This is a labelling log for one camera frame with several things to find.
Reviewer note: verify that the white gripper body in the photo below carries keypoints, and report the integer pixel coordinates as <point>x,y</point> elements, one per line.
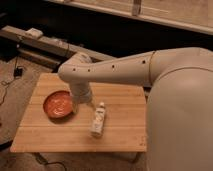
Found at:
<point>81,92</point>

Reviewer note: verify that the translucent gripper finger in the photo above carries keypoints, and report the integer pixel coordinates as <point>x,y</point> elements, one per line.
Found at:
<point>75,108</point>
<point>91,104</point>

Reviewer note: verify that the white plastic bottle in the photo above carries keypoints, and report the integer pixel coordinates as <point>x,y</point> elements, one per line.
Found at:
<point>98,121</point>

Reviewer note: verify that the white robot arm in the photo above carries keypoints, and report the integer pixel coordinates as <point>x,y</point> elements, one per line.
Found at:
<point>179,121</point>

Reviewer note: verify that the orange ceramic bowl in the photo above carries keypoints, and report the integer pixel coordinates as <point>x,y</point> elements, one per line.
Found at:
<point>58,104</point>

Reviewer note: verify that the wooden table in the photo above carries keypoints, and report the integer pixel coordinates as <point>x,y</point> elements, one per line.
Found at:
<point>124,129</point>

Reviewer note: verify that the black power adapter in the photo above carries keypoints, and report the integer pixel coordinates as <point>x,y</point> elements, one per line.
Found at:
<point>18,72</point>

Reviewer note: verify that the white small box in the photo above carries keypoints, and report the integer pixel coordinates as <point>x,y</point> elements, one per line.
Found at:
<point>34,33</point>

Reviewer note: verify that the long wooden beam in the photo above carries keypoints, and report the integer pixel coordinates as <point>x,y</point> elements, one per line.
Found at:
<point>48,44</point>

